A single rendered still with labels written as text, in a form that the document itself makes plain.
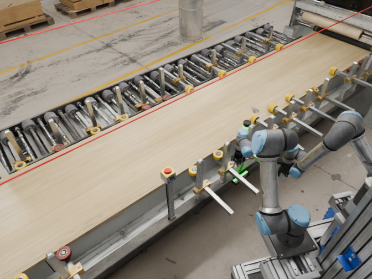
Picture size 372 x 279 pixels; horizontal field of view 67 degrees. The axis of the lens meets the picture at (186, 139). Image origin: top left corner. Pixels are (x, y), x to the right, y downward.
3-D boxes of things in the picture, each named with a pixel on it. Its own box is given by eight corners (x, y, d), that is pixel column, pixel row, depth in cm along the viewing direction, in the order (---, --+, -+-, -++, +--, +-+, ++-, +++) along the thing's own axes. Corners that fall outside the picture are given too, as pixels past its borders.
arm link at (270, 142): (291, 237, 141) (287, 128, 135) (262, 241, 140) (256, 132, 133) (281, 227, 153) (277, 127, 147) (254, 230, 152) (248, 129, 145)
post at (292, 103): (283, 143, 263) (296, 101, 229) (280, 144, 261) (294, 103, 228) (279, 140, 265) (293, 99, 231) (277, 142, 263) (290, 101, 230)
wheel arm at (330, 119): (339, 124, 241) (340, 120, 238) (336, 125, 239) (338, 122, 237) (290, 97, 269) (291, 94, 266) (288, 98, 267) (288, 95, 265)
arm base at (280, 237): (308, 243, 154) (314, 234, 147) (283, 250, 152) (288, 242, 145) (294, 220, 165) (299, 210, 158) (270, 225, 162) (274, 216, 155)
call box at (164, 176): (176, 179, 173) (175, 171, 168) (167, 185, 170) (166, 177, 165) (169, 172, 177) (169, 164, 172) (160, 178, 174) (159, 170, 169)
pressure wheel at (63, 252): (59, 265, 171) (53, 257, 163) (65, 252, 177) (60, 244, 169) (72, 268, 170) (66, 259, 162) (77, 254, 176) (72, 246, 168)
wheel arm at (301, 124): (322, 137, 230) (324, 133, 227) (319, 138, 228) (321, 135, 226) (273, 107, 258) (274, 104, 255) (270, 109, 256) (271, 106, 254)
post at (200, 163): (202, 201, 219) (203, 160, 186) (198, 203, 217) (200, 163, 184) (199, 198, 221) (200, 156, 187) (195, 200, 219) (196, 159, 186)
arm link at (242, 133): (238, 136, 179) (235, 127, 185) (237, 148, 187) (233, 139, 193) (251, 135, 180) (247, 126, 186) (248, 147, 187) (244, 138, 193)
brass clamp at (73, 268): (85, 272, 166) (83, 269, 163) (63, 288, 160) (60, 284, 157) (81, 264, 170) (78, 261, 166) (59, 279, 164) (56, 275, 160)
